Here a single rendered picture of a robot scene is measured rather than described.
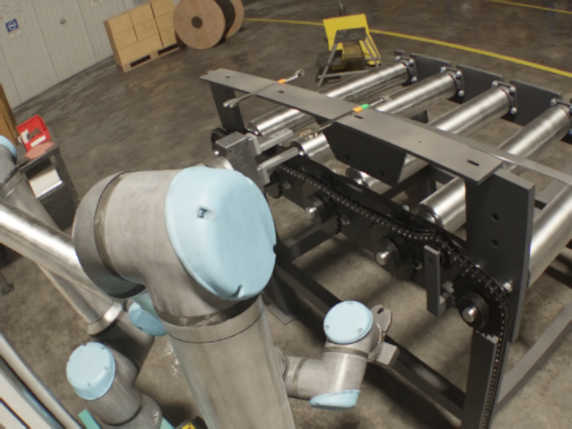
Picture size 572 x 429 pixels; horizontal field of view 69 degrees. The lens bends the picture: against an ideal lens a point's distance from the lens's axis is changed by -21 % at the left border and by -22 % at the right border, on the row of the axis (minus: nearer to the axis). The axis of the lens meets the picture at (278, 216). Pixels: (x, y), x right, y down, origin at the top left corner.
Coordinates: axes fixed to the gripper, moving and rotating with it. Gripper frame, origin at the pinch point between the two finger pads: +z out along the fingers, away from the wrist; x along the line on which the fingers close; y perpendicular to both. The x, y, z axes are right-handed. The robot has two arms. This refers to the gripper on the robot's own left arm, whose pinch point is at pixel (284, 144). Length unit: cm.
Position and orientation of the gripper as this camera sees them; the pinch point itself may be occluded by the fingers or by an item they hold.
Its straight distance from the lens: 107.0
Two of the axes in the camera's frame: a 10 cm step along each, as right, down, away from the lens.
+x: 2.4, 8.1, 5.4
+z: 8.2, -4.7, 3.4
